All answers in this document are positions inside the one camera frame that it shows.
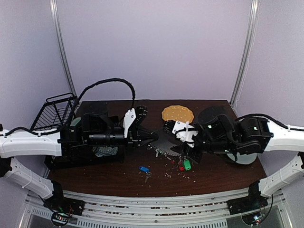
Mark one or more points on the left aluminium corner post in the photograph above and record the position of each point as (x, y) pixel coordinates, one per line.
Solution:
(61, 46)

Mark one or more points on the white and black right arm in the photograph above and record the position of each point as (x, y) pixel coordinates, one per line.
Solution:
(216, 132)

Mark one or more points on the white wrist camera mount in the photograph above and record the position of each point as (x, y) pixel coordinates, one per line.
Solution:
(128, 120)
(185, 132)

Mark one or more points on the black wire dish rack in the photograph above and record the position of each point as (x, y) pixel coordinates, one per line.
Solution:
(54, 112)

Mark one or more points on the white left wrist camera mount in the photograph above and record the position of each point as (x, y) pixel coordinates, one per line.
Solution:
(128, 120)

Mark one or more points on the blue tag key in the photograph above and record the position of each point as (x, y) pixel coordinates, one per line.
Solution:
(146, 171)

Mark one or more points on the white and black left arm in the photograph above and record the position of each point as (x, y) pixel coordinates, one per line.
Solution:
(79, 139)

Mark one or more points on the teal floral plate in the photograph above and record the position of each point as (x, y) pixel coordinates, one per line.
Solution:
(245, 159)

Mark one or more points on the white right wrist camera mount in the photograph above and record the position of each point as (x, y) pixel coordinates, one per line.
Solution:
(185, 132)

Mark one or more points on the patterned plate in stand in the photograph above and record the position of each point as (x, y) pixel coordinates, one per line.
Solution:
(105, 151)

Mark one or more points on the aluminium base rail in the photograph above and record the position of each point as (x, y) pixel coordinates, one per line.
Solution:
(197, 211)

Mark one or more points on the green tag key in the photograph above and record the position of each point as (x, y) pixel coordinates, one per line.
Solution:
(187, 165)
(158, 152)

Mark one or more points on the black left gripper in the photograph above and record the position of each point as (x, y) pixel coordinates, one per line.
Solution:
(137, 133)

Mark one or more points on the yellow polka dot plate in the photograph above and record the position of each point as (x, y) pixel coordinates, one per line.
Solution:
(177, 113)

